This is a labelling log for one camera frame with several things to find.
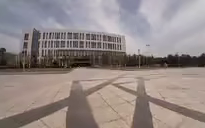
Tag large white multi-storey building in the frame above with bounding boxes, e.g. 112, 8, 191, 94
20, 27, 127, 68

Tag pale stone paved plaza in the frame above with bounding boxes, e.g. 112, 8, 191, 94
0, 67, 205, 128

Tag tall lamp pole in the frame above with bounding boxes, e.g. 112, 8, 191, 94
137, 44, 151, 69

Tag row of dark trees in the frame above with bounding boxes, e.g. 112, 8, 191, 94
89, 51, 205, 68

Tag dark grass strip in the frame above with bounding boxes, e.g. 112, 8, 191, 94
0, 67, 73, 75

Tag low grey building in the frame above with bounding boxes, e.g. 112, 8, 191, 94
0, 47, 22, 67

